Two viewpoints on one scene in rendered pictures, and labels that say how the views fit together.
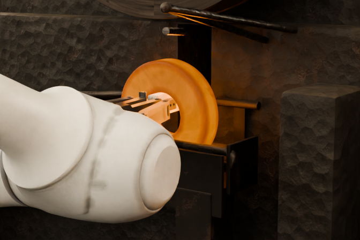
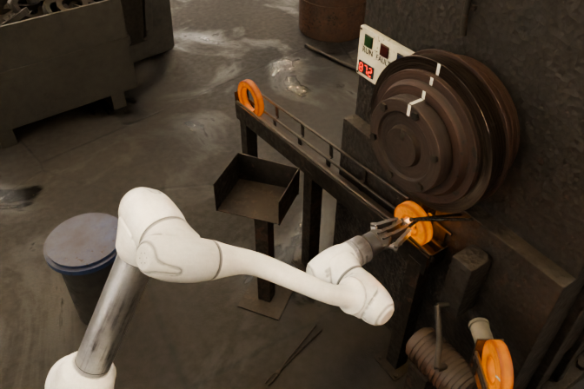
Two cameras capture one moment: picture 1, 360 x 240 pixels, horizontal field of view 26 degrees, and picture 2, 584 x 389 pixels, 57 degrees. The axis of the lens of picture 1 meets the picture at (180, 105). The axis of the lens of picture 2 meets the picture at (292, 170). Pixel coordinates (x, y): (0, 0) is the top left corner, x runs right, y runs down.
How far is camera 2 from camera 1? 112 cm
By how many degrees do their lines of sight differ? 36
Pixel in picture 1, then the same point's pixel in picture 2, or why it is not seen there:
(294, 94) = (457, 260)
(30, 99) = (345, 297)
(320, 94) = (467, 266)
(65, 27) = not seen: hidden behind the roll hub
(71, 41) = not seen: hidden behind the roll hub
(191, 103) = (421, 230)
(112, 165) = (368, 316)
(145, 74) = (406, 208)
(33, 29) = (367, 141)
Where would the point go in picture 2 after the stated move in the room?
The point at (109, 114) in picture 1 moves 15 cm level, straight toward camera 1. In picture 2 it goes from (371, 297) to (361, 344)
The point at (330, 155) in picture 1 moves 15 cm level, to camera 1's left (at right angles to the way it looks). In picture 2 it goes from (465, 286) to (414, 272)
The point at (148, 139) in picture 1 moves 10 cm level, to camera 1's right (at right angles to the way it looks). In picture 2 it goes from (381, 311) to (418, 322)
